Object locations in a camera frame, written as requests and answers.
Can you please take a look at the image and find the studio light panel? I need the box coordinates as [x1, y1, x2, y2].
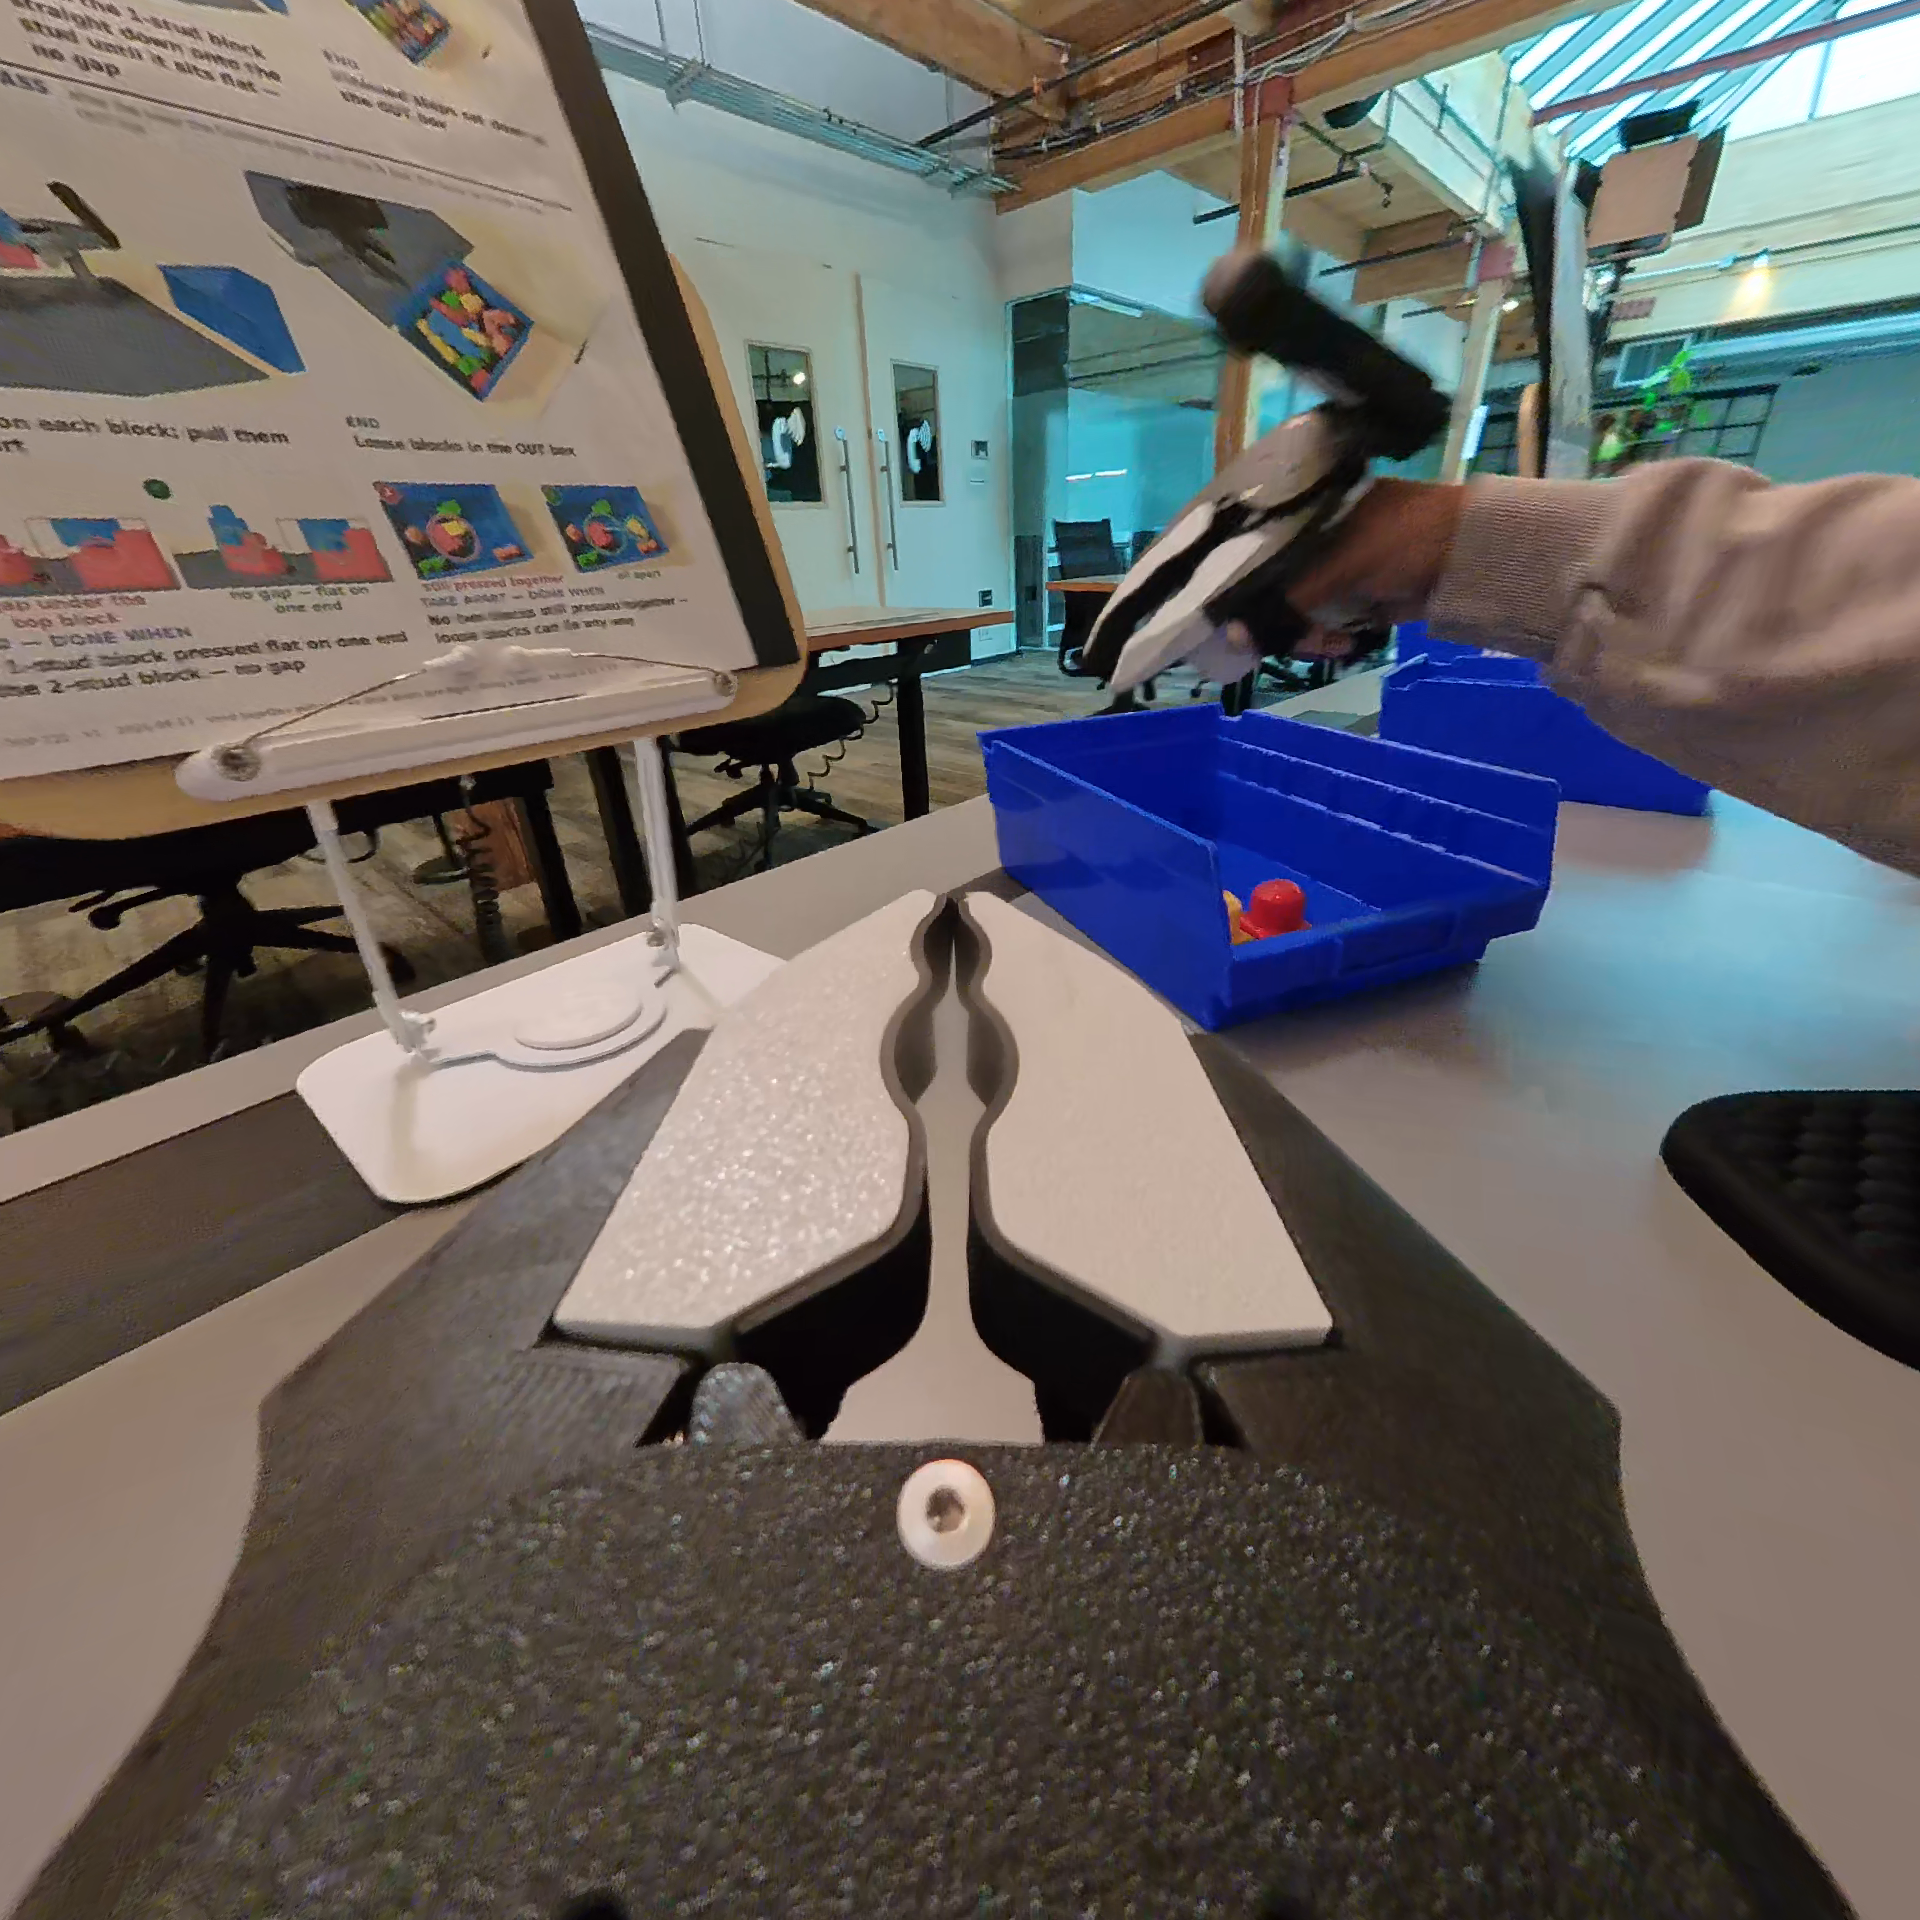
[1581, 128, 1732, 258]

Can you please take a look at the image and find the standing banner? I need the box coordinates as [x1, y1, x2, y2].
[1510, 149, 1594, 485]

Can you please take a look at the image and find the green potted plant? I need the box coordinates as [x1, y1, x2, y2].
[1592, 353, 1705, 468]

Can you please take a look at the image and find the black office chair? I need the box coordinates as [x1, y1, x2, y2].
[1052, 515, 1143, 677]
[0, 816, 422, 1082]
[668, 682, 878, 871]

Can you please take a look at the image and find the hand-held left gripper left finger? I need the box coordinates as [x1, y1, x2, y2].
[553, 887, 963, 1445]

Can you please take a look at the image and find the wooden top desk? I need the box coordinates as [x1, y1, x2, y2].
[804, 605, 1020, 820]

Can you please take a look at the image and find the person's right hand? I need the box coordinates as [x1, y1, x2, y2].
[1287, 478, 1479, 668]

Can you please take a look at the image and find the black coiled cable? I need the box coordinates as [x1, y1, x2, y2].
[441, 805, 513, 970]

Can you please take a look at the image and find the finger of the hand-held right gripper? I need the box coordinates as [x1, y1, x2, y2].
[1102, 515, 1324, 700]
[1077, 419, 1359, 669]

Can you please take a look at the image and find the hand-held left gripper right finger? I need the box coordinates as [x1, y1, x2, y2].
[954, 892, 1337, 1447]

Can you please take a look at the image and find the blue plastic bin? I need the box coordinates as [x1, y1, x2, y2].
[1379, 619, 1715, 820]
[981, 706, 1562, 1036]

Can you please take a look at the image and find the black wrist rest pad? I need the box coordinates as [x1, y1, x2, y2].
[1658, 1091, 1920, 1375]

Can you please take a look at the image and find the instruction sheet on white stand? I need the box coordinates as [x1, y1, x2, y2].
[0, 0, 812, 842]

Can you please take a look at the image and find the wooden post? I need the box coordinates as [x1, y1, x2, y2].
[1216, 75, 1296, 437]

